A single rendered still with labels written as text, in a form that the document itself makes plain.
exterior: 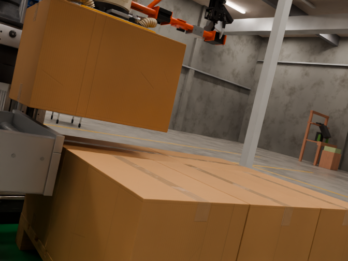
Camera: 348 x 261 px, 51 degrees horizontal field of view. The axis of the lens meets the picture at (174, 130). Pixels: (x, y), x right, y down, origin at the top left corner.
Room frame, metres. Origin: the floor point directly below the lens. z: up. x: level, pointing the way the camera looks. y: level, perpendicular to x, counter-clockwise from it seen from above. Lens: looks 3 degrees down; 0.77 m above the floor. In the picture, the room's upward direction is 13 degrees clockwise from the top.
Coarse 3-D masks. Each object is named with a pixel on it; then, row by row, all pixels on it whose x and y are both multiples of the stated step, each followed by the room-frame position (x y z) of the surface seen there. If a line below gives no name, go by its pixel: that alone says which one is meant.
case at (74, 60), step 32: (64, 0) 1.32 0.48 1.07; (32, 32) 1.45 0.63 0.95; (64, 32) 1.34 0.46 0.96; (96, 32) 1.40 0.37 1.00; (128, 32) 1.48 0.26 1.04; (32, 64) 1.36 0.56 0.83; (64, 64) 1.35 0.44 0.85; (96, 64) 1.42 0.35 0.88; (128, 64) 1.49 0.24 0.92; (160, 64) 1.57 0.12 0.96; (32, 96) 1.30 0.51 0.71; (64, 96) 1.36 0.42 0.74; (96, 96) 1.43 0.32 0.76; (128, 96) 1.51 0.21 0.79; (160, 96) 1.59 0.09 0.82; (160, 128) 1.61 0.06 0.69
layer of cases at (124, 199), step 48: (96, 144) 1.70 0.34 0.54; (96, 192) 1.13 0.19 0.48; (144, 192) 0.98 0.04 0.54; (192, 192) 1.12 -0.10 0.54; (240, 192) 1.32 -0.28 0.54; (288, 192) 1.59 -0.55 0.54; (48, 240) 1.38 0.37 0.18; (96, 240) 1.08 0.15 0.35; (144, 240) 0.93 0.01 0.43; (192, 240) 1.03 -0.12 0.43; (240, 240) 1.15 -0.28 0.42; (288, 240) 1.29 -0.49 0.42; (336, 240) 1.48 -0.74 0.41
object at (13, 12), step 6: (0, 0) 1.87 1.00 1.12; (6, 0) 1.87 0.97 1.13; (0, 6) 1.87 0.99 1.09; (6, 6) 1.87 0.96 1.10; (12, 6) 1.89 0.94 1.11; (18, 6) 1.93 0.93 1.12; (0, 12) 1.85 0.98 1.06; (6, 12) 1.87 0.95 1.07; (12, 12) 1.89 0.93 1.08; (18, 12) 1.93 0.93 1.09; (12, 18) 1.89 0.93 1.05; (18, 18) 1.94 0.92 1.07
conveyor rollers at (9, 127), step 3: (3, 123) 1.69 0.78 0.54; (6, 123) 1.68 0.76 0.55; (0, 126) 1.69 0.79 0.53; (3, 126) 1.65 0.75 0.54; (6, 126) 1.62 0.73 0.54; (9, 126) 1.61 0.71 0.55; (12, 126) 1.62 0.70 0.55; (6, 129) 1.59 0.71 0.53; (9, 129) 1.56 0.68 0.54; (12, 129) 1.54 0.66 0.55; (15, 129) 1.54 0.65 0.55
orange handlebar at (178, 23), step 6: (138, 6) 1.67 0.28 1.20; (144, 6) 1.69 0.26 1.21; (144, 12) 1.74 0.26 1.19; (150, 12) 1.71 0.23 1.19; (174, 18) 1.79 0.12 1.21; (174, 24) 1.82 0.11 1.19; (180, 24) 1.81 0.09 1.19; (186, 24) 1.83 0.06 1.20; (186, 30) 1.89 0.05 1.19; (204, 30) 1.90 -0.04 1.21; (204, 36) 1.95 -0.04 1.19; (210, 36) 1.92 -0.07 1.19
